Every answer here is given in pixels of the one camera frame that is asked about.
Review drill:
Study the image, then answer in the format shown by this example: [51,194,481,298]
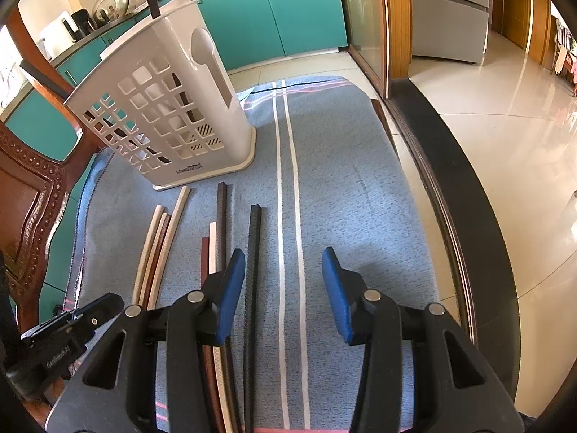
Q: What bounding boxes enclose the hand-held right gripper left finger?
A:
[67,248,253,433]

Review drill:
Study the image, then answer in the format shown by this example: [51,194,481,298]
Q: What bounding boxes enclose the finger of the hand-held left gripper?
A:
[67,292,125,340]

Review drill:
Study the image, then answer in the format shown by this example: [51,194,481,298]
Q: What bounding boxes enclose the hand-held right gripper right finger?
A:
[321,246,524,433]

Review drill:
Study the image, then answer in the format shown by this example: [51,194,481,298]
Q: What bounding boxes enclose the beige chopstick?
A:
[131,204,162,306]
[208,222,233,433]
[146,186,192,312]

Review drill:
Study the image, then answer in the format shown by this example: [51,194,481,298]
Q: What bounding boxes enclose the dark brown chopstick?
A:
[216,181,242,433]

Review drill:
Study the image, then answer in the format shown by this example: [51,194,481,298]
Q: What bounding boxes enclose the white plastic utensil holder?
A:
[63,0,257,191]

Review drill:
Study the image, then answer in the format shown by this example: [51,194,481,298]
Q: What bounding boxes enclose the blue striped cloth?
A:
[65,76,440,433]

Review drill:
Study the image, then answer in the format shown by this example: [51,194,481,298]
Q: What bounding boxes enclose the carved wooden chair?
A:
[0,4,106,310]

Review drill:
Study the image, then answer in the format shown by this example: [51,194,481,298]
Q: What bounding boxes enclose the glass sliding door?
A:
[337,0,413,100]

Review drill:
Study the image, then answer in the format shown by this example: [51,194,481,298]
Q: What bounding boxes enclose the white cutting board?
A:
[40,11,75,52]

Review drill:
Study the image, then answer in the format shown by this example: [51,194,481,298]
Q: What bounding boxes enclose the dark kitchen countertop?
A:
[47,0,203,64]

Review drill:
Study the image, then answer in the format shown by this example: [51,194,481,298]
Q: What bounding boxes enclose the black kitchen appliance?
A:
[70,8,95,34]

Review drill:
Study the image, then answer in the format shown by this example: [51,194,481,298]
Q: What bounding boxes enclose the silver refrigerator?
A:
[408,0,492,66]

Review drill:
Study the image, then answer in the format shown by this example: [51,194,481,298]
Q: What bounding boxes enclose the metal wok lid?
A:
[91,0,132,22]

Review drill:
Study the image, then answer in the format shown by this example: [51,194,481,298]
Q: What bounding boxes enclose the hanging clothes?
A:
[552,13,577,97]

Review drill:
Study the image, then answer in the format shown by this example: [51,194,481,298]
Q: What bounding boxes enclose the wooden door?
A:
[490,0,553,70]

